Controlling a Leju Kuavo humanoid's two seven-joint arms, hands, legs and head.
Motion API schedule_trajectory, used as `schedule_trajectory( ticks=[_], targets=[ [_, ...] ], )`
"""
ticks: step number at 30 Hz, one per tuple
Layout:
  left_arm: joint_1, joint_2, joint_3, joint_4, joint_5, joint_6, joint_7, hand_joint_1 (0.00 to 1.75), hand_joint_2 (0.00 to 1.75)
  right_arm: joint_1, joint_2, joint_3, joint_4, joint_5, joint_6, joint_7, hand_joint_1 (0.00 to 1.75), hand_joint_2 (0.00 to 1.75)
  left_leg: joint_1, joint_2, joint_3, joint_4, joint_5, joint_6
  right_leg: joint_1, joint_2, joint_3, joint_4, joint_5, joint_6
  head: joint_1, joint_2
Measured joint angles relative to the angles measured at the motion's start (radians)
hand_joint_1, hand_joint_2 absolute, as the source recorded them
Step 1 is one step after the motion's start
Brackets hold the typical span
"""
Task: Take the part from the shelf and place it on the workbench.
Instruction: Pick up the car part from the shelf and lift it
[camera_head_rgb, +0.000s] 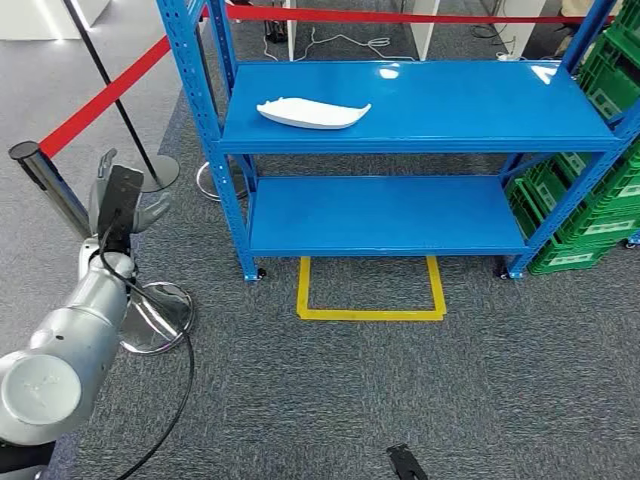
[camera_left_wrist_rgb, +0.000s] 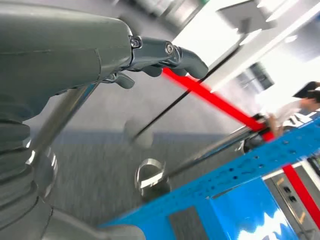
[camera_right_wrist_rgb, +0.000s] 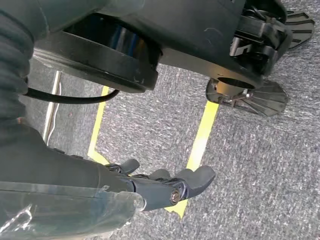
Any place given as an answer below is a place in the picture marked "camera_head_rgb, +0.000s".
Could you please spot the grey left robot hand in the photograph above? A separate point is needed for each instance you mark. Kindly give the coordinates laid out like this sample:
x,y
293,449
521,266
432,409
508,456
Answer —
x,y
152,212

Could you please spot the white curved plastic part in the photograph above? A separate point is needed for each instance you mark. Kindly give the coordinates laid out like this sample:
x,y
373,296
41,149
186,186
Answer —
x,y
310,114

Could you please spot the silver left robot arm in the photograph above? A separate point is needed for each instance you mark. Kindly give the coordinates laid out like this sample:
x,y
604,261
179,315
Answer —
x,y
84,318

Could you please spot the dark stanchion with chrome base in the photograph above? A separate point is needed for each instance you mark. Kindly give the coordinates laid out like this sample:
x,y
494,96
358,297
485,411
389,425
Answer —
x,y
207,189

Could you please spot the red barrier belt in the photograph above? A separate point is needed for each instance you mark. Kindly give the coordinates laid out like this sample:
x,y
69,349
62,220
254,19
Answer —
x,y
100,99
400,15

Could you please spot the white table leg panel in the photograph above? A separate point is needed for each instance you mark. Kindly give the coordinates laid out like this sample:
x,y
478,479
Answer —
x,y
520,26
291,33
424,33

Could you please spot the white power strip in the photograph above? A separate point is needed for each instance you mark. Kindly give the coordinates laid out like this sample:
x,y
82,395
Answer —
x,y
509,58

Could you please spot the green plastic crate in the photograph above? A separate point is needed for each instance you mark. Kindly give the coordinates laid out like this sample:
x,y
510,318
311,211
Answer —
x,y
587,234
550,262
545,182
600,79

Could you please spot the black stanchion post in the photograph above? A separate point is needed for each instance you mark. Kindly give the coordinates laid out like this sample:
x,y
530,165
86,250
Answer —
x,y
160,173

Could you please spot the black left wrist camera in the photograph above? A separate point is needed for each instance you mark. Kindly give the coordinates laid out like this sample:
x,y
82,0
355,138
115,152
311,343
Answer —
x,y
120,195

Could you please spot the chrome stanchion post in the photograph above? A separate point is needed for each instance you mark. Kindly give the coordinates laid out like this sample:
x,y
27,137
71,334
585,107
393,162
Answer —
x,y
50,185

